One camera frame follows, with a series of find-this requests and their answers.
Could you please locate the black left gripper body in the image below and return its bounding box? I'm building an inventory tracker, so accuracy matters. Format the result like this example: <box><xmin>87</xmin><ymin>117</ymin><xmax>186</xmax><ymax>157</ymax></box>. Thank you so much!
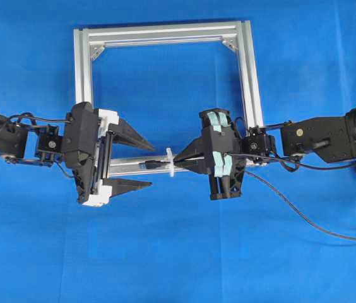
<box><xmin>61</xmin><ymin>102</ymin><xmax>119</xmax><ymax>207</ymax></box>

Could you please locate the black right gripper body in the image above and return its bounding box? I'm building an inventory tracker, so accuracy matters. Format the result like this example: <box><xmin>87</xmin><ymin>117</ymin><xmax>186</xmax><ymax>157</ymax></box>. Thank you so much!
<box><xmin>199</xmin><ymin>108</ymin><xmax>245</xmax><ymax>200</ymax></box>

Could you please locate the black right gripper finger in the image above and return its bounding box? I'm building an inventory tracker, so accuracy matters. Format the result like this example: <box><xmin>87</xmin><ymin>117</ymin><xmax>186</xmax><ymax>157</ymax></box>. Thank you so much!
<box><xmin>174</xmin><ymin>136</ymin><xmax>210</xmax><ymax>160</ymax></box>
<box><xmin>174</xmin><ymin>159</ymin><xmax>211</xmax><ymax>175</ymax></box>

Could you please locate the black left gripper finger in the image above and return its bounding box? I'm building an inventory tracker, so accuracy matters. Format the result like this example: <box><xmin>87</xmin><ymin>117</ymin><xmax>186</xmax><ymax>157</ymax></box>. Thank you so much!
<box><xmin>108</xmin><ymin>118</ymin><xmax>155</xmax><ymax>150</ymax></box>
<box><xmin>104</xmin><ymin>179</ymin><xmax>152</xmax><ymax>198</ymax></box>

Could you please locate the black USB cable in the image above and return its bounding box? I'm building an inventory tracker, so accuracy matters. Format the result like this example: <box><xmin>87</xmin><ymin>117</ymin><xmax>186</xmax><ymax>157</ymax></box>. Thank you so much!
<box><xmin>139</xmin><ymin>154</ymin><xmax>356</xmax><ymax>242</ymax></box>

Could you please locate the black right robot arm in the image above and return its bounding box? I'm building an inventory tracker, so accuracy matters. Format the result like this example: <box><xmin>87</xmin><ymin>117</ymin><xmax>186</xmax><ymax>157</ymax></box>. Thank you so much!
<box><xmin>174</xmin><ymin>108</ymin><xmax>356</xmax><ymax>200</ymax></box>

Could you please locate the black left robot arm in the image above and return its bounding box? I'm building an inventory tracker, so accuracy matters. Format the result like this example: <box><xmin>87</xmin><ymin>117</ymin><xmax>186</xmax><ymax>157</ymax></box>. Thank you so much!
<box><xmin>0</xmin><ymin>102</ymin><xmax>154</xmax><ymax>207</ymax></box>

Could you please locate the blue table cloth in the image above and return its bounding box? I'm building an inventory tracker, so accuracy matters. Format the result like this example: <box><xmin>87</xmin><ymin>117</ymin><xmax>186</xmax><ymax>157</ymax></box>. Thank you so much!
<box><xmin>0</xmin><ymin>1</ymin><xmax>356</xmax><ymax>302</ymax></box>

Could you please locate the aluminium extrusion frame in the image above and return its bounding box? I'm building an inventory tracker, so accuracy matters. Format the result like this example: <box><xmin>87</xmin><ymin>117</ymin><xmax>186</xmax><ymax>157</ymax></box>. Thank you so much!
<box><xmin>73</xmin><ymin>20</ymin><xmax>264</xmax><ymax>179</ymax></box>

